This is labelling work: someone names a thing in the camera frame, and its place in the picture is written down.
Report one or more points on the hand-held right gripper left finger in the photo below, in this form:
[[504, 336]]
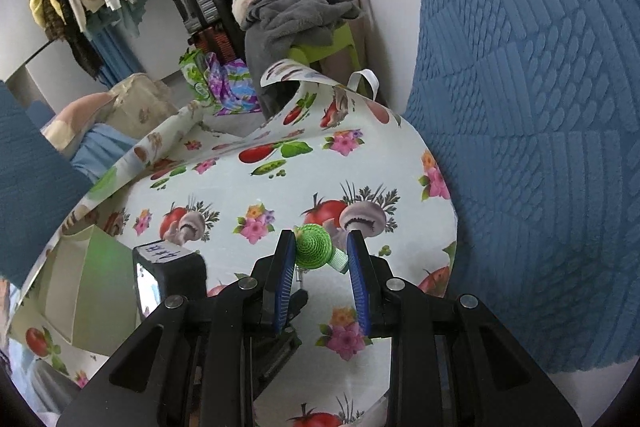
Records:
[[284, 287]]

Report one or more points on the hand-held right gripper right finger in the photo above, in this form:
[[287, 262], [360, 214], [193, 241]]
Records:
[[359, 287]]

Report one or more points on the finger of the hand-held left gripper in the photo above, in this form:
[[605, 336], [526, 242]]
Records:
[[277, 357]]

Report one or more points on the green woven hat clip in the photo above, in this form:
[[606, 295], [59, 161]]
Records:
[[312, 247]]

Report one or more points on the pale green cardboard box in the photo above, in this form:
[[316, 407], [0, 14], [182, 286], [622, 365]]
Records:
[[100, 287]]

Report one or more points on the vegetable print tablecloth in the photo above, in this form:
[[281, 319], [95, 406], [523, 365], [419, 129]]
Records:
[[280, 187]]

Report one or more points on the light blue cloth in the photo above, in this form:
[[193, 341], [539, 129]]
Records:
[[102, 152]]

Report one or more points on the small blue textured cushion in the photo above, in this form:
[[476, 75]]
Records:
[[30, 187]]

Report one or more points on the beige floral cushion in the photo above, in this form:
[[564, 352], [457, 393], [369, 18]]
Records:
[[142, 104]]

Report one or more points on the peach pillow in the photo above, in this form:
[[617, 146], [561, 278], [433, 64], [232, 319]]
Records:
[[77, 117]]

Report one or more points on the floral fabric bag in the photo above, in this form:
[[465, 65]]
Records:
[[230, 82]]

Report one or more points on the large blue textured cushion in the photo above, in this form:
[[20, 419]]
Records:
[[525, 132]]

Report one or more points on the blue pleated skirt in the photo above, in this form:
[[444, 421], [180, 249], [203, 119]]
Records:
[[117, 57]]

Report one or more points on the red slatted crate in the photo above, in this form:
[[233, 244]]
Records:
[[212, 42]]

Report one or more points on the green plastic stool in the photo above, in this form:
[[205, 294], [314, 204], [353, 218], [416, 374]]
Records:
[[325, 47]]

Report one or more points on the dark fringed scarf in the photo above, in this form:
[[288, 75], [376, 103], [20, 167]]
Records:
[[85, 52]]

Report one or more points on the black suitcase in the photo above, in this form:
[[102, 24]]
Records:
[[230, 27]]

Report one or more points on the grey fleece garment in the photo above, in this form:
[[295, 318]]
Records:
[[290, 24]]

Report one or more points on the teal garment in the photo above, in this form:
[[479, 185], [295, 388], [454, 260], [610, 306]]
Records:
[[117, 14]]

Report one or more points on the grey suitcase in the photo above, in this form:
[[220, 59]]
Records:
[[192, 2]]

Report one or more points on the plaid shirt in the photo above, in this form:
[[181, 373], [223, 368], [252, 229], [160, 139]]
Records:
[[52, 17]]

